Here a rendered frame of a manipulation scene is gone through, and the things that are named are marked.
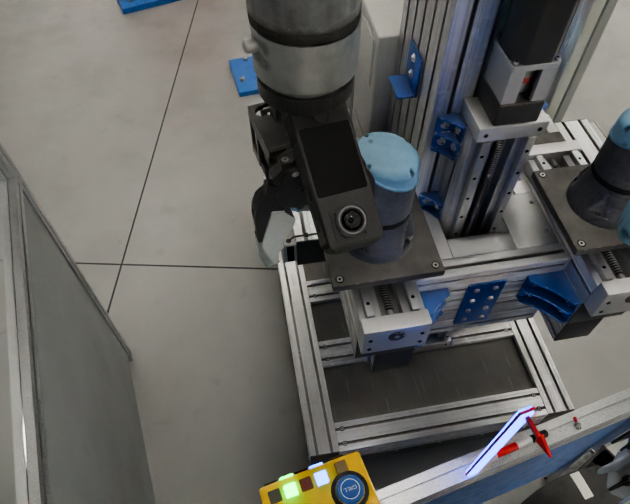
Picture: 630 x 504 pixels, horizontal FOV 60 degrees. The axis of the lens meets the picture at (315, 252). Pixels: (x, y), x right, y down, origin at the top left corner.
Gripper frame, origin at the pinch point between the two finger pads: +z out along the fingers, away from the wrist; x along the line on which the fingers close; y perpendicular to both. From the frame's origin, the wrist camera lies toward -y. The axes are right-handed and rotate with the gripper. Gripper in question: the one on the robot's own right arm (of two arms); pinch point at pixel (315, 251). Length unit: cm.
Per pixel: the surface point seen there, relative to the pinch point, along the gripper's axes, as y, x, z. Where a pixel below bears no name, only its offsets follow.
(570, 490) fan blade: -26.4, -24.3, 28.7
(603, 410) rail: -14, -56, 63
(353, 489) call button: -14.8, -0.4, 39.8
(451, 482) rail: -16, -21, 62
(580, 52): 128, -173, 102
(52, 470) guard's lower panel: 9, 45, 56
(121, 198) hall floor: 159, 36, 148
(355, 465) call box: -11.6, -2.2, 40.8
